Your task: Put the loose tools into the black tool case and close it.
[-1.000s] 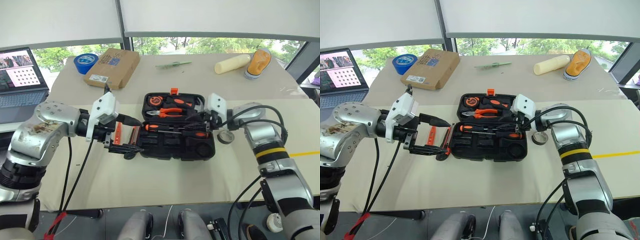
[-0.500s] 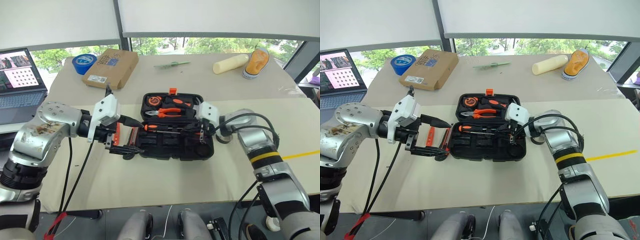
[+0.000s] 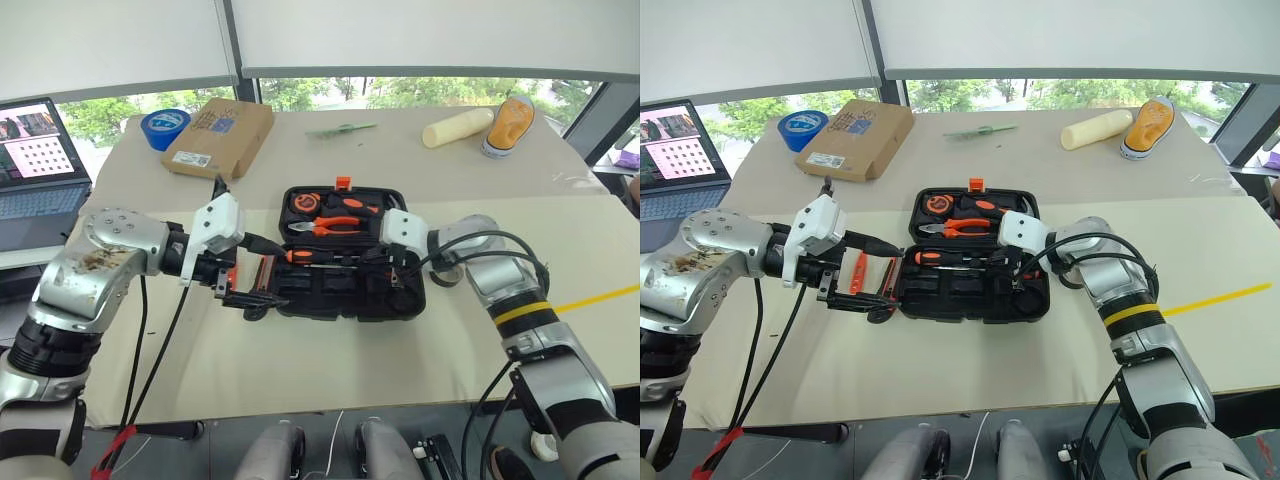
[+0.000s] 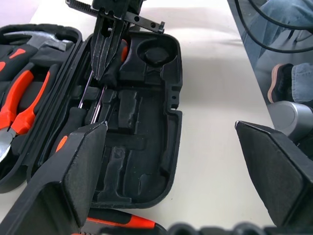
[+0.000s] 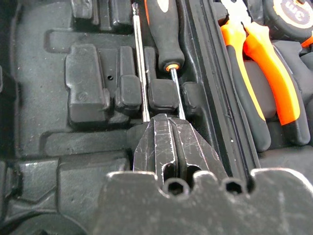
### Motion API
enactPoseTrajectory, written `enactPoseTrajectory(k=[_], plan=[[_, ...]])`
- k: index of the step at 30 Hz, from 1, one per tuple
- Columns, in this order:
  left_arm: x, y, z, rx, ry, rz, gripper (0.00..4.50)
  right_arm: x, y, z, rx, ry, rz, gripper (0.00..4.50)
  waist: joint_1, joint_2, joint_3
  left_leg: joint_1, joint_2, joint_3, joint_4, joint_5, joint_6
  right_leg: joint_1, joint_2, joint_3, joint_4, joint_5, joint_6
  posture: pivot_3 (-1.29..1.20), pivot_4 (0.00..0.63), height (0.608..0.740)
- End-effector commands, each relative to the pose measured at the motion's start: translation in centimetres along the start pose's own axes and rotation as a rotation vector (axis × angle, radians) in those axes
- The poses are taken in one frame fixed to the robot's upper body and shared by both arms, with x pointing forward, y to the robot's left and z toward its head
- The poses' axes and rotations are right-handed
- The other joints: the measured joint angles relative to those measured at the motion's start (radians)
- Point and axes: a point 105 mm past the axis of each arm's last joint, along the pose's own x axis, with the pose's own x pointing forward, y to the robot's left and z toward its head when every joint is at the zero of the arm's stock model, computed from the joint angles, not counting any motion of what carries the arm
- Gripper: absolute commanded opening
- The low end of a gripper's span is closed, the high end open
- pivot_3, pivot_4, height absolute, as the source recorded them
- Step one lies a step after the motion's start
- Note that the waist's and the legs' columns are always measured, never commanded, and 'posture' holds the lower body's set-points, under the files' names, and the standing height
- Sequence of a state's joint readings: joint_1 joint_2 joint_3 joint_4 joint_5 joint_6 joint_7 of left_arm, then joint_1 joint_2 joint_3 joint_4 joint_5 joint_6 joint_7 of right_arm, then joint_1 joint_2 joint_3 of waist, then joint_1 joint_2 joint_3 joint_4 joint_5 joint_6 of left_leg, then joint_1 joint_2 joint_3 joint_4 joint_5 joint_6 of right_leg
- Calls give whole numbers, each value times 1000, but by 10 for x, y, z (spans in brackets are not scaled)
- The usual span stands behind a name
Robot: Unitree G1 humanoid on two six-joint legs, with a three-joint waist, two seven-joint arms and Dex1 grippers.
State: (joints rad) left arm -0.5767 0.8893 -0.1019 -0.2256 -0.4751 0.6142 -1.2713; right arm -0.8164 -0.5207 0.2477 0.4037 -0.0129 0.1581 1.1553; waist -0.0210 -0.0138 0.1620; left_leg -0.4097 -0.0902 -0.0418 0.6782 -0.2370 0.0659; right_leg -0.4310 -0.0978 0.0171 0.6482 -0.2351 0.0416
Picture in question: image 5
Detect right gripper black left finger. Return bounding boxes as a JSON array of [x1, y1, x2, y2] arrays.
[[133, 113, 181, 187]]

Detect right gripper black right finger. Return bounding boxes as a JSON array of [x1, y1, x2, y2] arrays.
[[171, 119, 230, 183]]

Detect black orange handled screwdriver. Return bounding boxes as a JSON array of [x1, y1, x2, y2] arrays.
[[143, 0, 186, 121]]

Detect black plastic tool case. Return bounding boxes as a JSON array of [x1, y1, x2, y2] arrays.
[[0, 0, 313, 235]]

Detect silver shaft screwdriver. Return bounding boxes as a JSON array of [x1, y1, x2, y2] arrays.
[[131, 2, 151, 123]]

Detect black orange tape measure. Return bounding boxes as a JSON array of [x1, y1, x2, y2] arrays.
[[263, 0, 313, 47]]

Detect orange black handled pliers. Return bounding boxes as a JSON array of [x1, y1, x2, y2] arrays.
[[218, 0, 312, 153]]

